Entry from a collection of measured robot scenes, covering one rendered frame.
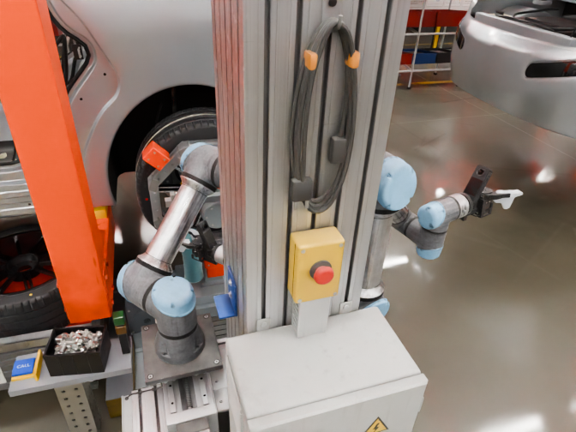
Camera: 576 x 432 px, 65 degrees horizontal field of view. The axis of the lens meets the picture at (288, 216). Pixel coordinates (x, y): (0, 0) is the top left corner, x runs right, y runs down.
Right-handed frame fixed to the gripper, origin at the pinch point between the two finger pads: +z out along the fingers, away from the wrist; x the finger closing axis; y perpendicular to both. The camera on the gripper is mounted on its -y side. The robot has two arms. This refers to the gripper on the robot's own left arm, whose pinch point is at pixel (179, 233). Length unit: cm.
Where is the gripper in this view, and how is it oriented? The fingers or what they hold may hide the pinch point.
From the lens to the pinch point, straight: 192.7
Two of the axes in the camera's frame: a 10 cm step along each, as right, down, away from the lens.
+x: 4.8, -4.6, 7.5
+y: -0.4, 8.4, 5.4
